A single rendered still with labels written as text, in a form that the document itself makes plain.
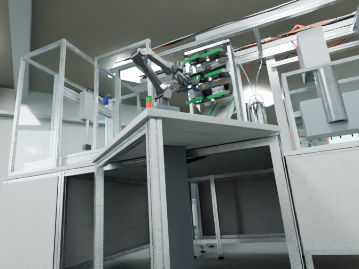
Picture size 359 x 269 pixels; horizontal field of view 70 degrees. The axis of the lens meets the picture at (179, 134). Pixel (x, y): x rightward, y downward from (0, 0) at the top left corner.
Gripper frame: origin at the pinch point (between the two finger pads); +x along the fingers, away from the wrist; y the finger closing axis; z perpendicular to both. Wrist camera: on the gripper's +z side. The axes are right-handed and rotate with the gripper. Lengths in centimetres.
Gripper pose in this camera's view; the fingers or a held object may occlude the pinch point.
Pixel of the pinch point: (192, 88)
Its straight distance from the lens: 177.1
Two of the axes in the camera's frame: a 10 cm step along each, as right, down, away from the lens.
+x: 6.5, 4.5, 6.1
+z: 2.0, -8.8, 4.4
